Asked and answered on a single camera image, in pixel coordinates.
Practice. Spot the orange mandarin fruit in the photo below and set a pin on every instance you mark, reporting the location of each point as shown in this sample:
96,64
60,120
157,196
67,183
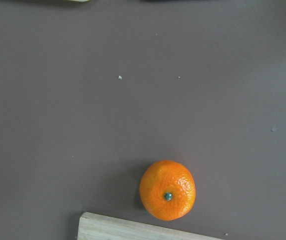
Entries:
167,190

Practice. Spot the wooden cutting board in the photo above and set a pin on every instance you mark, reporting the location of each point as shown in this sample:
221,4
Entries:
94,226

